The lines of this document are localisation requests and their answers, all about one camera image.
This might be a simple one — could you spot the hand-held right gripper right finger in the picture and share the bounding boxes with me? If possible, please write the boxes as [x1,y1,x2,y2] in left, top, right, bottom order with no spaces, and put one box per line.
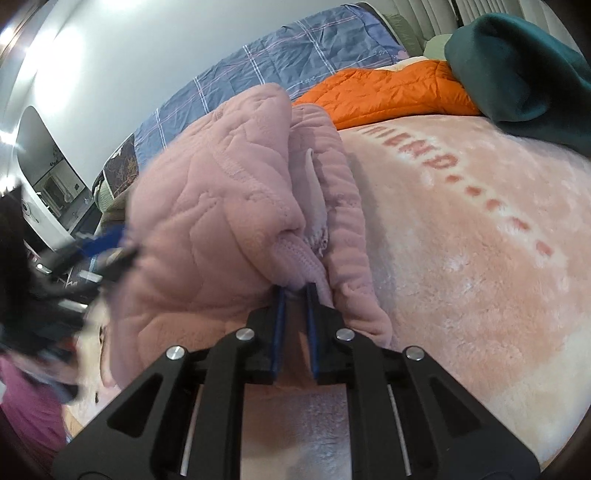
[305,281,541,480]

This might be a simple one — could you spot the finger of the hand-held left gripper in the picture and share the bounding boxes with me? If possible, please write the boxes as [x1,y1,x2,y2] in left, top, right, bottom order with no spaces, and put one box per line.
[102,247,140,280]
[74,225,129,262]

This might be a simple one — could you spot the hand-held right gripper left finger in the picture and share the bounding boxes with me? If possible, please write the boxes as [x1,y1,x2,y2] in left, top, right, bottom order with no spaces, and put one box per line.
[53,284,289,480]

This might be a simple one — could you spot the pink quilted jacket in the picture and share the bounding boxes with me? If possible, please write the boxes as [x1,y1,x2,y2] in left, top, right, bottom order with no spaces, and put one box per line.
[102,83,394,403]

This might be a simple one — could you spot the green quilted cushion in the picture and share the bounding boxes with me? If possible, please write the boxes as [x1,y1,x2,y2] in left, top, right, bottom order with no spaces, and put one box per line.
[93,179,117,214]

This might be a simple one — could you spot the dark floral pillow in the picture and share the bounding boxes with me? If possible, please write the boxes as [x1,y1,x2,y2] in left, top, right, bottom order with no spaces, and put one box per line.
[92,133,140,222]

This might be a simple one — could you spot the white arched mirror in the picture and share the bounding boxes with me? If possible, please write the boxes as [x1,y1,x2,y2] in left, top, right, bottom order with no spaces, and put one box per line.
[16,105,103,247]

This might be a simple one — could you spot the person's magenta clothing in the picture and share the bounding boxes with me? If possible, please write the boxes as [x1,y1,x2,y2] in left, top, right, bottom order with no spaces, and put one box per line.
[0,357,68,464]

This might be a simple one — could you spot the orange puffer jacket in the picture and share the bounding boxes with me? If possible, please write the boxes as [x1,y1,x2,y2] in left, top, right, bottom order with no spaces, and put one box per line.
[292,59,482,131]

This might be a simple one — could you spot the blue plaid quilt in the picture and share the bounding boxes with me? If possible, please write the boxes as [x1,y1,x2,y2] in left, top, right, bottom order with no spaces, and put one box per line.
[133,4,403,164]

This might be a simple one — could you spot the green pillow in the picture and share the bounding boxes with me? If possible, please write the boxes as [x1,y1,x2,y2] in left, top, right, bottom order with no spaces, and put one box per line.
[387,13,459,62]

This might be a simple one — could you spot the dark teal garment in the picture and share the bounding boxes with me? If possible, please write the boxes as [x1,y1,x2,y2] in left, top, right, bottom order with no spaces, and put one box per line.
[444,13,591,158]

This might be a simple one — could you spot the grey curtain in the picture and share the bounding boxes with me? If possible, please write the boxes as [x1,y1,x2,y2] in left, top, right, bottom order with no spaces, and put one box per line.
[369,0,536,38]

